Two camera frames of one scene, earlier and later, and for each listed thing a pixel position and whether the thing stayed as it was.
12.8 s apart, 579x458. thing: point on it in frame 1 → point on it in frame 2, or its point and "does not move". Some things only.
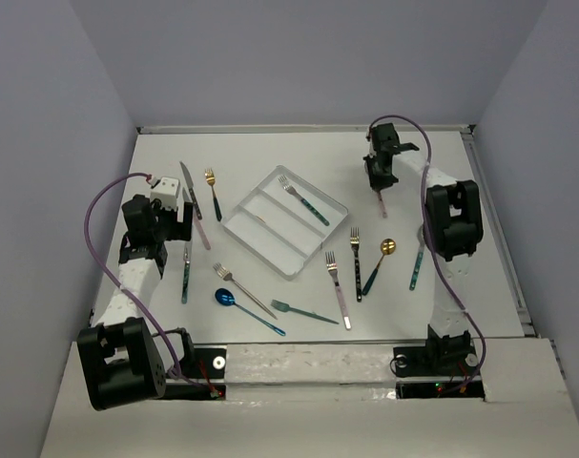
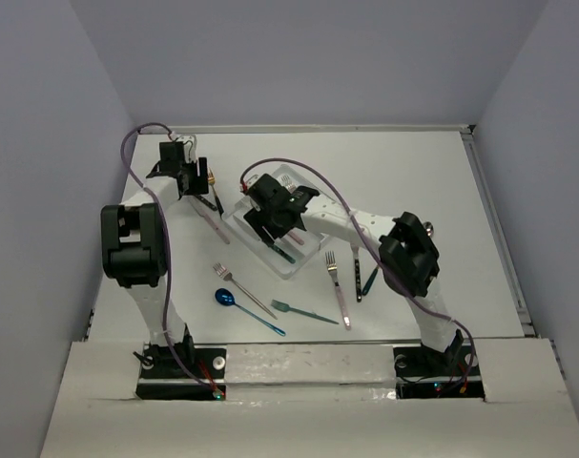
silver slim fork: x=227 y=276 does not move
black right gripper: x=379 y=184 → x=258 y=218
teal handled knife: x=186 y=278 → x=283 y=254
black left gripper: x=178 y=231 → x=200 y=184
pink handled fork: x=332 y=266 does not move
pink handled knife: x=198 y=222 → x=211 y=222
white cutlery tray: x=285 y=220 does not move
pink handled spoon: x=384 y=212 → x=296 y=237
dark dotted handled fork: x=355 y=239 does not move
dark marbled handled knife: x=190 y=184 → x=206 y=202
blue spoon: x=226 y=297 does not move
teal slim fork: x=283 y=306 does not move
